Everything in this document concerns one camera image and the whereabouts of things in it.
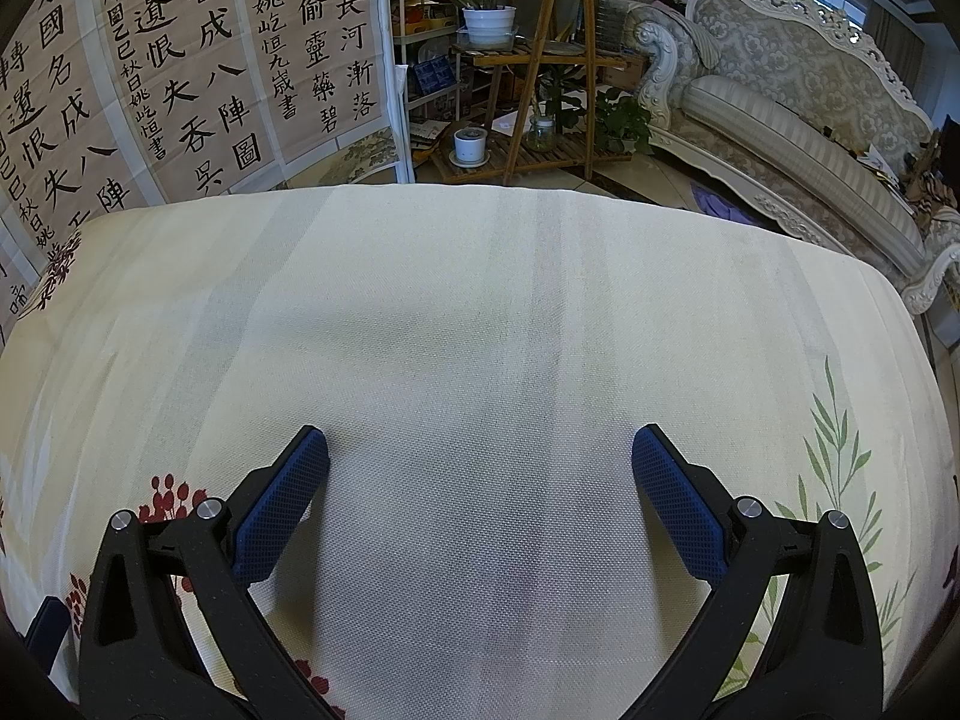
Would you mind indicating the small white ceramic pot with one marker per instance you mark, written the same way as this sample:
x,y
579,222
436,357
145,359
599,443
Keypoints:
x,y
470,146

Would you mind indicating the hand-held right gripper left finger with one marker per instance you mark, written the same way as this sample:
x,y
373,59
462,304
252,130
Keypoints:
x,y
281,502

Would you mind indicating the white metal shelf rack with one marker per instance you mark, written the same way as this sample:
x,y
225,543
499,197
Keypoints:
x,y
427,75

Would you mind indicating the scattered papers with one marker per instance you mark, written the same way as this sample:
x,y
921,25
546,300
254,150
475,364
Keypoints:
x,y
881,165

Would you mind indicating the small green leafy plant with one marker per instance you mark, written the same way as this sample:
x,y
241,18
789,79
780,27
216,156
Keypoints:
x,y
622,124

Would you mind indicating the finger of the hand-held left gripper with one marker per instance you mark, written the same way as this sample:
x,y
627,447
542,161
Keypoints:
x,y
49,630

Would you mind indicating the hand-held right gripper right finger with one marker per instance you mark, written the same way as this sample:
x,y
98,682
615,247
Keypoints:
x,y
679,502

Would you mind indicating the tiger striped plush toy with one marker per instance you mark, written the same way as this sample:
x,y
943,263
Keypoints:
x,y
930,187

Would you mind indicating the wooden plant stand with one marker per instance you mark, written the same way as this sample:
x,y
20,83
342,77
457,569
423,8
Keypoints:
x,y
551,52

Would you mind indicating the ornate white sofa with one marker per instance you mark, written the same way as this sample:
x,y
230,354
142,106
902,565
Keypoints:
x,y
787,157

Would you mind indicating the glass jar with plant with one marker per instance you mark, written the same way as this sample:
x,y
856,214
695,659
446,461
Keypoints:
x,y
541,133

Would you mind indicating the purple cloth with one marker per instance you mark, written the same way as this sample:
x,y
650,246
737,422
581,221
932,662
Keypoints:
x,y
720,202

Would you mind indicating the floral tablecloth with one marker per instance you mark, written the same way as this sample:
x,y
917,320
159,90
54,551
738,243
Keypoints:
x,y
480,315

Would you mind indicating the calligraphy folding screen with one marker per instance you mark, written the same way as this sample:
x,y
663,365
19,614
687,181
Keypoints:
x,y
187,52

